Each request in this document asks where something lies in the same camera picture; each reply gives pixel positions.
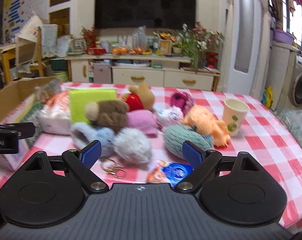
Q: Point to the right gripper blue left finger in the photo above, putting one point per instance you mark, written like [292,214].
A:
[90,154]

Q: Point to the cream tv cabinet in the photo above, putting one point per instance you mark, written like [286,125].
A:
[158,71]

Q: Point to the magenta knitted sock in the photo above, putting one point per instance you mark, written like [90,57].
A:
[183,100]

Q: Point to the red candle holder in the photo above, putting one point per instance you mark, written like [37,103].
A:
[211,59]

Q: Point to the white paper cup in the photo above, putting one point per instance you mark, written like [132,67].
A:
[234,114]

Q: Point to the framed picture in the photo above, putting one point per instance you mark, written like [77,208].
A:
[165,47]

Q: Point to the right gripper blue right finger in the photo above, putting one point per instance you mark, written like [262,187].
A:
[193,154]

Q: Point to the lime green sponge cloth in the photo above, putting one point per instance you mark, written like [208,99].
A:
[80,97]

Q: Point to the clear plastic snack bag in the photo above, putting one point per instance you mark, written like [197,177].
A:
[45,92]

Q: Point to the black television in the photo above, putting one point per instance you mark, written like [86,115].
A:
[163,14]

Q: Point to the pink towel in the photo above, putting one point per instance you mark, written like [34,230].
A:
[144,121]

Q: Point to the purple plastic basin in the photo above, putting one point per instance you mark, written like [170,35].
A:
[282,37]

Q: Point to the orange tissue pack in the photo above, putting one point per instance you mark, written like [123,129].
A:
[55,117]

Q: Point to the light blue fluffy slipper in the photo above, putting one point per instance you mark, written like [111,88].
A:
[83,134]

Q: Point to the blue snack packet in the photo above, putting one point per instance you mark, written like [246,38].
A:
[168,172]

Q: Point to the green plastic bucket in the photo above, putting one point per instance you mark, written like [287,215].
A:
[61,75]

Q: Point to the wooden chair with lace cover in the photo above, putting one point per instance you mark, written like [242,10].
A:
[27,48]

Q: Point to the white patterned sock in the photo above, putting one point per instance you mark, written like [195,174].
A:
[170,116]

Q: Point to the orange fluffy plush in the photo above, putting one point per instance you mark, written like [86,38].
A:
[204,122]

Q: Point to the brown monkey plush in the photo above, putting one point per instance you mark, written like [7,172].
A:
[109,113]

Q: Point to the white washing machine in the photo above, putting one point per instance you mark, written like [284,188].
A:
[294,94]

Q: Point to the white standing air conditioner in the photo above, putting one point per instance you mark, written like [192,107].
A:
[245,55]

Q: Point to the brown cardboard box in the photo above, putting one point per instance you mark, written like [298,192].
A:
[18,104]

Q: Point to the bear plush with red strawberry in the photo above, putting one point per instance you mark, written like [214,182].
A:
[139,97]

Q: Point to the pink storage box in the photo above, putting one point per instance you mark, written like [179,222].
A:
[102,73]

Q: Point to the potted flower plant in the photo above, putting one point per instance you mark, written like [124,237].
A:
[195,42]

